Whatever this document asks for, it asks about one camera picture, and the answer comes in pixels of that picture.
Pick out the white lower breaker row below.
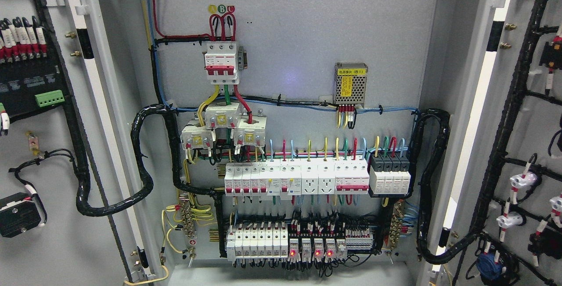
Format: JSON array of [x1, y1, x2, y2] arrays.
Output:
[[226, 223, 289, 262]]

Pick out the grey cabinet door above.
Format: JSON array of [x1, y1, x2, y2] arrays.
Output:
[[415, 0, 561, 286], [1, 0, 163, 286]]

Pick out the black cable loom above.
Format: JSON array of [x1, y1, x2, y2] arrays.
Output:
[[61, 104, 224, 217], [408, 108, 452, 264]]

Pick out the black cable loom left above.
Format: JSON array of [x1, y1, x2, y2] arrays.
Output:
[[61, 104, 224, 217]]

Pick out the black cable loom right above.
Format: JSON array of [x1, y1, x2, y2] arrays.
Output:
[[408, 108, 452, 264]]

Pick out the white socket breaker row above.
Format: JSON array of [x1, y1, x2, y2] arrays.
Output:
[[223, 158, 369, 199]]

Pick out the red white main breaker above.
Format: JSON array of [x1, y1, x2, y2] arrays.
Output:
[[204, 41, 248, 85]]

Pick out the black digital power meter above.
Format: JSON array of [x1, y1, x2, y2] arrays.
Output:
[[0, 38, 69, 121]]

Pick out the relay row with red leds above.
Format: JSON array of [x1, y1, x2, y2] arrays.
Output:
[[287, 237, 348, 264]]

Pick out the black white surge protector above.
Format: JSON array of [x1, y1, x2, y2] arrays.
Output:
[[368, 154, 412, 199]]

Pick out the white current transformers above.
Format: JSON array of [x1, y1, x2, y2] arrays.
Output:
[[181, 101, 267, 151]]

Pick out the metal mesh power supply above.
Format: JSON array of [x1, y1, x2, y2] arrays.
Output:
[[333, 62, 368, 105]]

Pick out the yellow terminal post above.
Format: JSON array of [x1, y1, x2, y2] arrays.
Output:
[[26, 130, 45, 159]]

